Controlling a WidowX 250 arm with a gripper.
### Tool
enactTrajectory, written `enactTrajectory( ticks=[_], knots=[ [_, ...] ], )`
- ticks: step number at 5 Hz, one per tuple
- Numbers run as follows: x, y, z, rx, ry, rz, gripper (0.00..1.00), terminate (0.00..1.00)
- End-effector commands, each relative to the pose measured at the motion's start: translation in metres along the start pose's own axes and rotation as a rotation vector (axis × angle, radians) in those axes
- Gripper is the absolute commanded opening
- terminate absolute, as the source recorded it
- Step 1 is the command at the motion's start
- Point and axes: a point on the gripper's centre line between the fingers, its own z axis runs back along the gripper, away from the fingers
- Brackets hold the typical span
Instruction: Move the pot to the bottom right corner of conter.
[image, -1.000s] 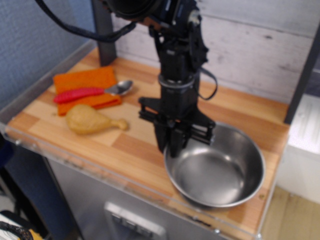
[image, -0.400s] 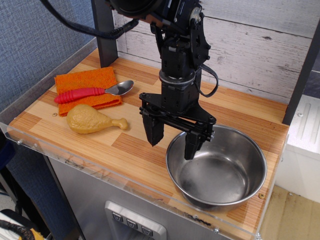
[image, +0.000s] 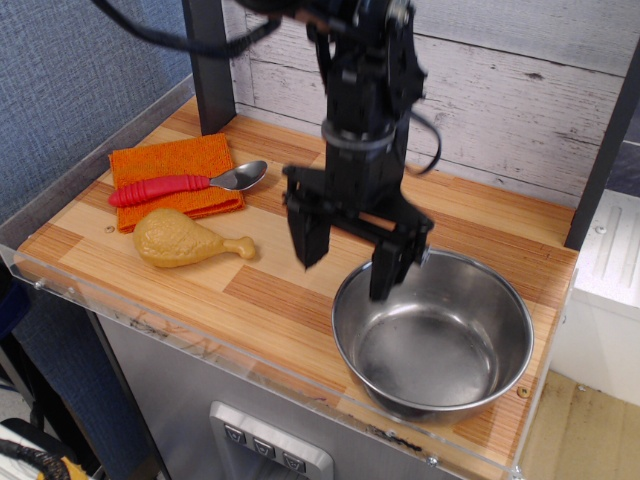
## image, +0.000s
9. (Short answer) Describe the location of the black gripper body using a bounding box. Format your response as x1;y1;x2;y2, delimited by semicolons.
283;132;433;246

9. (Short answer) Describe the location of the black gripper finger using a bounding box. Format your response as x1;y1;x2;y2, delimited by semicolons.
369;232;425;301
287;206;331;269

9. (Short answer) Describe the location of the stainless steel pot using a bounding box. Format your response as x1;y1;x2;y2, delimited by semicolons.
331;250;534;423

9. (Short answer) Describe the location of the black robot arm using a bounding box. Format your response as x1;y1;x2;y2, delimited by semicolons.
242;1;433;301

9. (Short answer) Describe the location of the orange folded cloth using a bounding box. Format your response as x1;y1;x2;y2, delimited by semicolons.
110;134;245;233

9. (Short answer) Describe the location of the plastic toy chicken drumstick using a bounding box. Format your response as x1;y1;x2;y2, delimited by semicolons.
133;209;256;268

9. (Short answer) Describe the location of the stainless steel cabinet front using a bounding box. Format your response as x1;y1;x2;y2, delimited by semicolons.
94;309;466;480

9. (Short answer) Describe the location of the white ribbed appliance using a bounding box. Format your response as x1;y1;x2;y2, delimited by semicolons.
550;190;639;405

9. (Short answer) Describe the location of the silver button control panel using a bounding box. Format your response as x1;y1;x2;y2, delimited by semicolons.
209;401;334;479

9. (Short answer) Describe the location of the clear acrylic counter guard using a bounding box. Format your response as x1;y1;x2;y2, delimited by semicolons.
1;247;560;479

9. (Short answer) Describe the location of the yellow object bottom left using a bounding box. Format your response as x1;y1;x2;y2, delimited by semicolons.
61;457;93;480

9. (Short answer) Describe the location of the red handled metal spoon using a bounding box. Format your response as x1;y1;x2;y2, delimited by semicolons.
108;160;268;207

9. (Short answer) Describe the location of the black braided cable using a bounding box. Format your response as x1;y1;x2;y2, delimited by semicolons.
92;0;281;57

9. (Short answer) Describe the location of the black vertical post right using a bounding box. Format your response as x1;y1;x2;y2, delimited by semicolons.
564;45;639;250

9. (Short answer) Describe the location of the black vertical post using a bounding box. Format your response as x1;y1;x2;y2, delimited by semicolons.
564;45;639;250
182;0;236;135

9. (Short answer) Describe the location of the black vertical post left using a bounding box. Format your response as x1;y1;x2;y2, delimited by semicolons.
182;0;236;135

